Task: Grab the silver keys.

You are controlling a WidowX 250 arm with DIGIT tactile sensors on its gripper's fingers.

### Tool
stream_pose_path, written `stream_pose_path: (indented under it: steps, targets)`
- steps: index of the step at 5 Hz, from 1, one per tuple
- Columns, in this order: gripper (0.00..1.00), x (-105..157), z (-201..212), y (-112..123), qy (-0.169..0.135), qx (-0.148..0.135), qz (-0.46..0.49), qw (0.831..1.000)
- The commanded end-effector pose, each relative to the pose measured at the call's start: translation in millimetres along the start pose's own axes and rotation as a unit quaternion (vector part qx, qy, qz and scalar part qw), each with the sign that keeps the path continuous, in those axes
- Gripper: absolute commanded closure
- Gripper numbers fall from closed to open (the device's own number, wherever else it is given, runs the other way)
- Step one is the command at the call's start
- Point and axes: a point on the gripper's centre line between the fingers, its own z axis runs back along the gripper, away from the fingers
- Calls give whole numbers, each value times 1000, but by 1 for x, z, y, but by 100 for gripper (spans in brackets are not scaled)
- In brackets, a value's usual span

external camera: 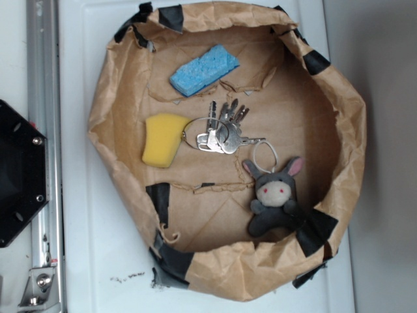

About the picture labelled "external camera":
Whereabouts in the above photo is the silver key bunch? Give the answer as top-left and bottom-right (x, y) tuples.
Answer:
(182, 98), (266, 155)

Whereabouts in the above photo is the yellow sponge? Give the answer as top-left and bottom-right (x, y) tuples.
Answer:
(142, 113), (191, 168)

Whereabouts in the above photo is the blue sponge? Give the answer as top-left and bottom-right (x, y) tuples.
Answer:
(169, 44), (240, 97)

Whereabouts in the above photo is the brown paper bag bin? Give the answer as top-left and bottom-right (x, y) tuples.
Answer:
(88, 2), (366, 301)

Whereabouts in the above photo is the grey plush donkey keychain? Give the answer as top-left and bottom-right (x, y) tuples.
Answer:
(242, 156), (306, 237)

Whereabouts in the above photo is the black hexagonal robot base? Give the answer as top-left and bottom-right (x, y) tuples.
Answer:
(1, 100), (48, 248)

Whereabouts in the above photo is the aluminium rail frame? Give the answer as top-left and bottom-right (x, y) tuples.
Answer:
(19, 1), (67, 312)

